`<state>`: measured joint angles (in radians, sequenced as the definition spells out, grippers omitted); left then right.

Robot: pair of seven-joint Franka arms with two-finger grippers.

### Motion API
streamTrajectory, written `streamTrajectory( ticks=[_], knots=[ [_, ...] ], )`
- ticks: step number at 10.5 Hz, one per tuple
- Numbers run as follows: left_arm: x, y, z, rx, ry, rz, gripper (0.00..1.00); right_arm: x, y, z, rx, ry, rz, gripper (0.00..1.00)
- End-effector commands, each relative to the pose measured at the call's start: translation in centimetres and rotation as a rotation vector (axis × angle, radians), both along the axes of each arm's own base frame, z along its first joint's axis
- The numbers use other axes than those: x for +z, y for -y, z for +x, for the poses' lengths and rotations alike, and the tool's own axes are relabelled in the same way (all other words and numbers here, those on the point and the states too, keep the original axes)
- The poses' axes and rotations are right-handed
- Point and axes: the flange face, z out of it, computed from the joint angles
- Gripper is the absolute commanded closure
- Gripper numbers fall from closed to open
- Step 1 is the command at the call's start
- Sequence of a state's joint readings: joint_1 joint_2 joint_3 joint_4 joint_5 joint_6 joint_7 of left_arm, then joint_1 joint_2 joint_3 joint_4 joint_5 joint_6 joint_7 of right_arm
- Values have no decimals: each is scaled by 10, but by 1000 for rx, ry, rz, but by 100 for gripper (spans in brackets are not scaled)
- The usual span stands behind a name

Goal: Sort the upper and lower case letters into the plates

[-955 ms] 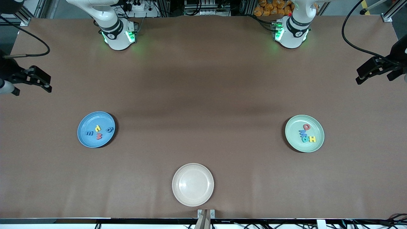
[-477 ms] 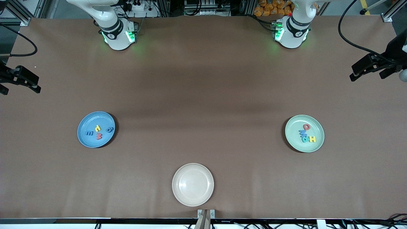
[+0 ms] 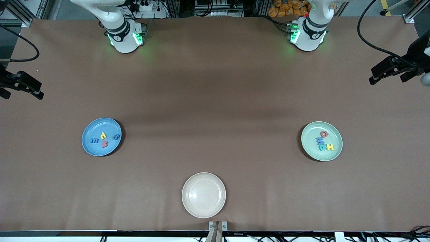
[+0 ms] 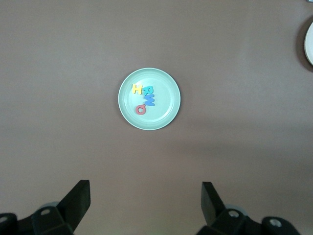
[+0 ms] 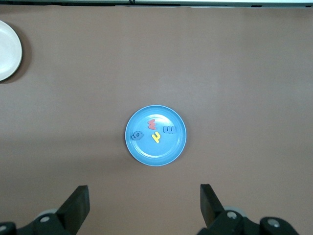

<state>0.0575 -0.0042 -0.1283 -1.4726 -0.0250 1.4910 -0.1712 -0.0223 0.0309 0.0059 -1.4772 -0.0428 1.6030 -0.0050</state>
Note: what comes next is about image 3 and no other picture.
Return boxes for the beige plate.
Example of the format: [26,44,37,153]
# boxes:
[182,172,226,219]

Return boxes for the white power strip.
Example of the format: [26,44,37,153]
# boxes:
[129,0,168,19]

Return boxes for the aluminium frame profile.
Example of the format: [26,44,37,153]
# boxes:
[403,0,430,24]
[3,0,37,28]

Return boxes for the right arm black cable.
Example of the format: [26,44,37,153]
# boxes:
[0,25,40,63]

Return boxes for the brown table cover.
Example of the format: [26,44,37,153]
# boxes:
[0,16,430,232]

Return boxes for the tan mounting pole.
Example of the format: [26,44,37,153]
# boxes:
[206,222,223,242]

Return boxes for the orange snack packets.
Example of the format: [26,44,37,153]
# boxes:
[268,0,311,18]

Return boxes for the red black cable bundle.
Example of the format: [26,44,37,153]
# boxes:
[363,225,430,242]

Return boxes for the black equipment rack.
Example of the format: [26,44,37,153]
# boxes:
[195,0,244,17]

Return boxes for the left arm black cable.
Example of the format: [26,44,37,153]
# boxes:
[357,0,419,66]

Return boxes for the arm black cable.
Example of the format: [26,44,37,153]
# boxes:
[0,25,40,63]
[357,0,419,66]

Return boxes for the blue plate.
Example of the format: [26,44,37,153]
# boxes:
[82,117,122,157]

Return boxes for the light green plate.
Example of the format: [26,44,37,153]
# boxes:
[301,121,343,162]

